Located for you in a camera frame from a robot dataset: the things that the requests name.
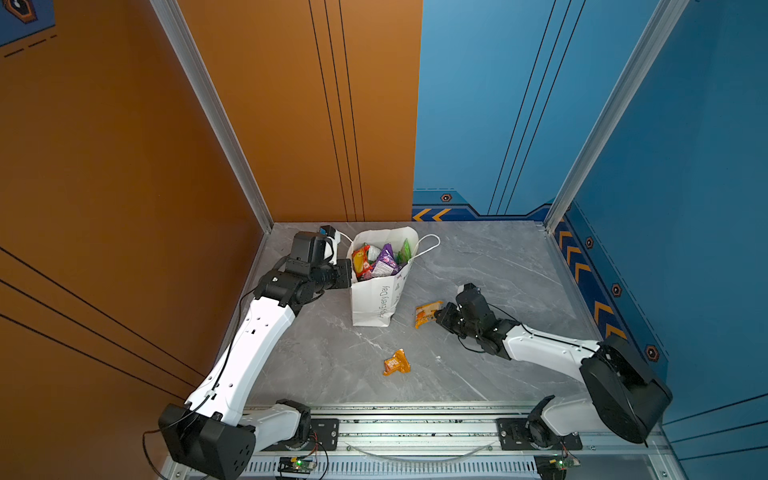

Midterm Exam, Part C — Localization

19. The green circuit board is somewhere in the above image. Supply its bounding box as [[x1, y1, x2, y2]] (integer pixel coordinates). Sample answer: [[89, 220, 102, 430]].
[[534, 456, 581, 480], [276, 456, 318, 479]]

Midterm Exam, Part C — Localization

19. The white paper bag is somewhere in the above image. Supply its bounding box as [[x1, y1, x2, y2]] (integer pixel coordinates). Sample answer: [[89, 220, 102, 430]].
[[347, 227, 441, 328]]

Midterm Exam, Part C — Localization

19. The small orange candy wrapper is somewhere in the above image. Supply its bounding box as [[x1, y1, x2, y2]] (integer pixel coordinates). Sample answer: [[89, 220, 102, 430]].
[[383, 349, 411, 376]]

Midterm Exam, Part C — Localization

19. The small orange snack packet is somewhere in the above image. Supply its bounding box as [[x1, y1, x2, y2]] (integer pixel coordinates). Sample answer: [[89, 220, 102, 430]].
[[414, 301, 443, 329]]

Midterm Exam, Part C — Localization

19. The right aluminium corner post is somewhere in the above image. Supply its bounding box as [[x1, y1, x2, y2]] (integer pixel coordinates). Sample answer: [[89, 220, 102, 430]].
[[544, 0, 689, 235]]

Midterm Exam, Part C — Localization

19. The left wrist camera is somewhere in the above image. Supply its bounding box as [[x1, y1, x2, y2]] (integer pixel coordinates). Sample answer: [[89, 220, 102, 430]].
[[319, 225, 341, 265]]

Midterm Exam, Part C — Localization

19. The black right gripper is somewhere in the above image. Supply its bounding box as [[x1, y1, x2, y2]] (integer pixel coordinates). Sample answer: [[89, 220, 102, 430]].
[[430, 303, 480, 341]]

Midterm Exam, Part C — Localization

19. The left green circuit board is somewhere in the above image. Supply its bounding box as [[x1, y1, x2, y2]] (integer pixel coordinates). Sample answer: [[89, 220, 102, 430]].
[[276, 456, 318, 479]]

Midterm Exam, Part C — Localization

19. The red snack packet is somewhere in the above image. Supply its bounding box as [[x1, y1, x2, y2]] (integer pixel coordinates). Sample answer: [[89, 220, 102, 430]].
[[352, 244, 371, 281]]

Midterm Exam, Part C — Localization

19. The green cucumber chips bag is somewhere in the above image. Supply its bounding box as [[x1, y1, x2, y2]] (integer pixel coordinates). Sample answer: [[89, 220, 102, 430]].
[[396, 239, 412, 268]]

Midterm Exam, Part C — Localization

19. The purple white snack bag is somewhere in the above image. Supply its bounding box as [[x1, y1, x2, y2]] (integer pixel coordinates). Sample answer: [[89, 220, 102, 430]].
[[372, 243, 400, 278]]

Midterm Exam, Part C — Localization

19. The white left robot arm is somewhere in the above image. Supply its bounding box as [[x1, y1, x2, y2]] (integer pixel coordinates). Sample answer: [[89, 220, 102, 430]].
[[156, 225, 353, 479]]

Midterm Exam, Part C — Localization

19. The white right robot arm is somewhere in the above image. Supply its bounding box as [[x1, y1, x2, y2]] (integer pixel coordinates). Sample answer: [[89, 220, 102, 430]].
[[433, 283, 673, 449]]

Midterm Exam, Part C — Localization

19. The right green circuit board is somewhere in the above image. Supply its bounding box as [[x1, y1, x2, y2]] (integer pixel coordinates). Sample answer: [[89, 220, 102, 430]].
[[534, 456, 581, 480]]

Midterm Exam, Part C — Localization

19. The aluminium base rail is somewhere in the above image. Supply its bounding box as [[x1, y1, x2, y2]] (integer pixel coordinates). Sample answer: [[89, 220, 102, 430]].
[[236, 402, 686, 479]]

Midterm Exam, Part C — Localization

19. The aluminium corner post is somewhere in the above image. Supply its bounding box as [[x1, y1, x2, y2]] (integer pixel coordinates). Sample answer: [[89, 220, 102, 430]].
[[150, 0, 274, 235], [544, 0, 689, 235]]

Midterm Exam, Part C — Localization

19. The left aluminium corner post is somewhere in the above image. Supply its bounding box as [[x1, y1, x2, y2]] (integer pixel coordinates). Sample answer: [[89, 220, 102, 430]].
[[150, 0, 274, 235]]

